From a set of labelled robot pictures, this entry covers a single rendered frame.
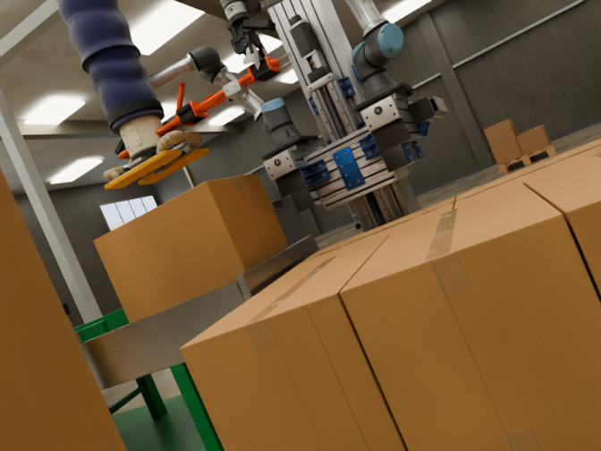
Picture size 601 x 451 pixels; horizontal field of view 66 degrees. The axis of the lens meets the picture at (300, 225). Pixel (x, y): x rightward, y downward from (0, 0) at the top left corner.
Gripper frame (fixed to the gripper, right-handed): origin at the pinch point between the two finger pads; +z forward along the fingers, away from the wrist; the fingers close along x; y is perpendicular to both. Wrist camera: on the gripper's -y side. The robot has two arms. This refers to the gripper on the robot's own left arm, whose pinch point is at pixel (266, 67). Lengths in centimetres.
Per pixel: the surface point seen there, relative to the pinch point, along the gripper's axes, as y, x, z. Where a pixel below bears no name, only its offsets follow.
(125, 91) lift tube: 54, 10, -18
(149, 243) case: 63, 20, 41
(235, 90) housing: 12.8, 3.7, 2.6
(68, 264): 315, -141, 9
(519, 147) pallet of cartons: -76, -699, 88
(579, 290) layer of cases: -64, 73, 82
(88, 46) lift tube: 60, 12, -39
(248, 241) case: 29, 9, 54
